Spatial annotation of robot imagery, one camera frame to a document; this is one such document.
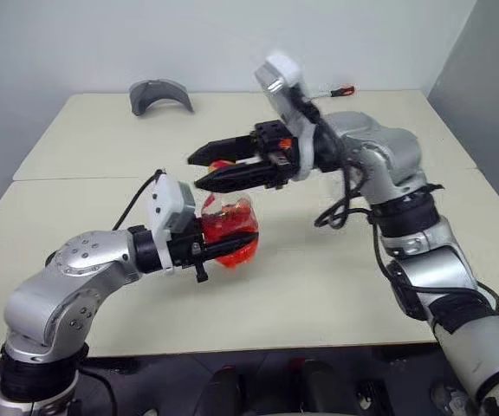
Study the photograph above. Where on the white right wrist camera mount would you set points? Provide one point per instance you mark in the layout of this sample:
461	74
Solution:
282	71

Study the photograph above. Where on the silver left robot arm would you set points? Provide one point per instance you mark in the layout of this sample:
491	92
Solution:
80	260

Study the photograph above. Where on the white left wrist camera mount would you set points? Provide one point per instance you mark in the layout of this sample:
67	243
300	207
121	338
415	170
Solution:
163	203

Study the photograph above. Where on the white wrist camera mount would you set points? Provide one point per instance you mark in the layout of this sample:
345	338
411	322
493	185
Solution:
163	203
282	71

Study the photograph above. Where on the orange and black screwdriver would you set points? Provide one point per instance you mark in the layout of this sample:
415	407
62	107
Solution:
342	91

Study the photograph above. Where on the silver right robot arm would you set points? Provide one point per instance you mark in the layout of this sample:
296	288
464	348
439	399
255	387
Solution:
397	147

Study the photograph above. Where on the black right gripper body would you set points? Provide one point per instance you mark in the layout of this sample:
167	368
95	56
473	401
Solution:
277	151

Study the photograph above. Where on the clear bottle with red drink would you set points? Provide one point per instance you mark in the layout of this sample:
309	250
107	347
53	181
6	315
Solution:
232	221

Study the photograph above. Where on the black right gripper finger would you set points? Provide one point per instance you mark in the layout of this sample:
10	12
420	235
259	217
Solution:
236	177
223	149

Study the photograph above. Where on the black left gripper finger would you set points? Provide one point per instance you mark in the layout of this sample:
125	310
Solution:
232	245

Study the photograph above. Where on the grey curved cap visor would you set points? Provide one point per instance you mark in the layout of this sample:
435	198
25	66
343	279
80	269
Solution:
145	93

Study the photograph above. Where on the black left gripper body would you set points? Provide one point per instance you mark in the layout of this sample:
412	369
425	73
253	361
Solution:
184	251

